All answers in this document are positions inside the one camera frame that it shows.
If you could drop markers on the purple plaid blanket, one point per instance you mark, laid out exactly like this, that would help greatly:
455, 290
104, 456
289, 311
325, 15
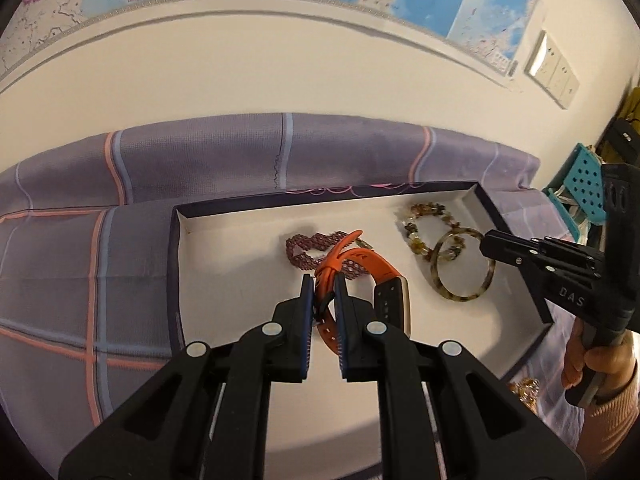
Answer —
50, 260

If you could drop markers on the orange smart watch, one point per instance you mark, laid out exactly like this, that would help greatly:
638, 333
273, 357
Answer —
372, 261

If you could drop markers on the yellow cloth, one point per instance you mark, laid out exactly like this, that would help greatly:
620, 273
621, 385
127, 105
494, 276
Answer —
632, 107

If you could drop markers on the person's right forearm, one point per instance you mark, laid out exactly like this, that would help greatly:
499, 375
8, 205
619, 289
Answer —
617, 430

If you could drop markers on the teal perforated stool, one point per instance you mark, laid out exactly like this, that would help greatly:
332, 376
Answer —
585, 180

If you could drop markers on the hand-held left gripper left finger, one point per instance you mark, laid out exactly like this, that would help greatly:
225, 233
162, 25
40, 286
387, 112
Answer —
306, 321

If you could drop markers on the white shallow box tray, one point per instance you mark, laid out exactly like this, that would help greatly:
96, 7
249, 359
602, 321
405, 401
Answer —
240, 260

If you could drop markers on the black bag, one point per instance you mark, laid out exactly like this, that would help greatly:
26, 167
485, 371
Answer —
622, 137

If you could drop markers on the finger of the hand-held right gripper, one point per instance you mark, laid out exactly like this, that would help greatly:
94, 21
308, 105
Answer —
515, 252

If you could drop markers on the white wall socket panel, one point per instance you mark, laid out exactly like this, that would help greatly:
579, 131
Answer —
552, 70

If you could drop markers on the person's right hand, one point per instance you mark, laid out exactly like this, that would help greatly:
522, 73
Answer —
612, 360

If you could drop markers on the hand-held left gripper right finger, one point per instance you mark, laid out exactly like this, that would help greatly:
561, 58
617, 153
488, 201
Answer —
342, 331

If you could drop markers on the tortoiseshell bangle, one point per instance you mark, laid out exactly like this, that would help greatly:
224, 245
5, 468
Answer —
440, 290

